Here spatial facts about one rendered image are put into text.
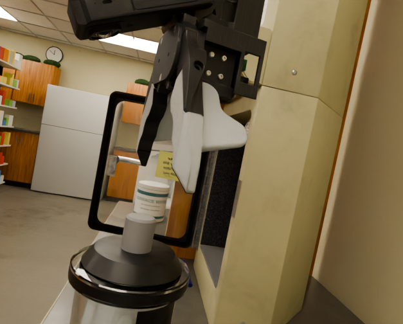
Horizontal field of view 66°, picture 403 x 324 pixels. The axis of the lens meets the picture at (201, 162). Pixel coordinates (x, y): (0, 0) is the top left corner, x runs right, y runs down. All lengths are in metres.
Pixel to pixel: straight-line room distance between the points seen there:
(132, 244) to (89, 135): 5.28
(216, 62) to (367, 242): 0.77
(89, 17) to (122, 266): 0.19
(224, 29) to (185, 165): 0.12
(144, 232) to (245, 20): 0.21
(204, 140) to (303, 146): 0.39
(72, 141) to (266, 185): 5.15
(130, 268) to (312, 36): 0.51
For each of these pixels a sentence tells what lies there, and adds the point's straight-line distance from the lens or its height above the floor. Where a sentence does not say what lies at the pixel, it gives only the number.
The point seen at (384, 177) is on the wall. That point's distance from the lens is 0.94.
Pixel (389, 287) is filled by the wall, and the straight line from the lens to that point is 0.90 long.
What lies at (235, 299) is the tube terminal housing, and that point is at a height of 1.01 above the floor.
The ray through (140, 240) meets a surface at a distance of 0.29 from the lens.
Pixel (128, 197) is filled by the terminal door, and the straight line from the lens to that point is 0.90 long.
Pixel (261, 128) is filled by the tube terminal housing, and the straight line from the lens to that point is 0.57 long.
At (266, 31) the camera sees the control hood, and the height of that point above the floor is 1.50.
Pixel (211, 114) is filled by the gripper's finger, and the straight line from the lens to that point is 0.24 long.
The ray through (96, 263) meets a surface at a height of 1.17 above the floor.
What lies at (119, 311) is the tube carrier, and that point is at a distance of 0.28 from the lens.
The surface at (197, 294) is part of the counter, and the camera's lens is 0.79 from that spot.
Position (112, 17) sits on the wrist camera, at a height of 1.36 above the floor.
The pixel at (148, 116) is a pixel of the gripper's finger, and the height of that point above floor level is 1.30.
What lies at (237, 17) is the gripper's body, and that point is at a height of 1.40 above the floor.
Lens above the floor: 1.28
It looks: 3 degrees down
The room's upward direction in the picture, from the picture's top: 11 degrees clockwise
